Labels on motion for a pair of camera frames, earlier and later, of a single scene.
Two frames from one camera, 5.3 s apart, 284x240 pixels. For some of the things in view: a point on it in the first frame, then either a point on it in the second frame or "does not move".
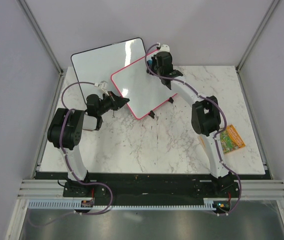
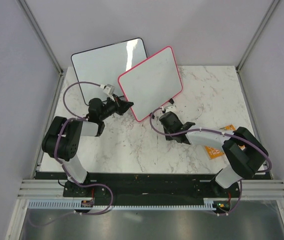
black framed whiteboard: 97,64 does not move
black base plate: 146,185 does not move
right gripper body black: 154,67 to 169,138
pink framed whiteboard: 144,91 does not move
